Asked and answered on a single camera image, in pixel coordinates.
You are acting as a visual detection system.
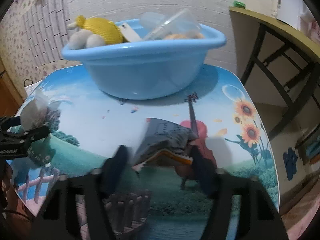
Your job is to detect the wooden side table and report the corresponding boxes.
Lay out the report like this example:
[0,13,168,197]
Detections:
[228,6,320,165]

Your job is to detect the grey snack packet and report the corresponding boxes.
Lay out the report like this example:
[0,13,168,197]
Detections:
[132,118,198,172]

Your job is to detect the light blue plastic basin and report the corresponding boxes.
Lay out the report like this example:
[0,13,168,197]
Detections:
[62,24,226,100]

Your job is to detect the white barcode carton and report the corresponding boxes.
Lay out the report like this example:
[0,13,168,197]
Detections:
[118,22,142,42]

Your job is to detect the clear plastic container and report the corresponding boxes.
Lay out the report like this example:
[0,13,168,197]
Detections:
[139,9,201,40]

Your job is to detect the clear zip bag pink contents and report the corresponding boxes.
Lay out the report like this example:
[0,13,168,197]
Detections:
[20,90,61,132]

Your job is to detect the green box on side table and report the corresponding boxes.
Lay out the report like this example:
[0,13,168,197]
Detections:
[233,1,246,9]

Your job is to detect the white plush with yellow hat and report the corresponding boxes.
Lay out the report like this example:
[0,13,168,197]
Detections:
[67,15,124,50]

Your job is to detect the beige plush toy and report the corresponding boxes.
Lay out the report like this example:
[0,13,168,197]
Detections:
[164,33,204,40]

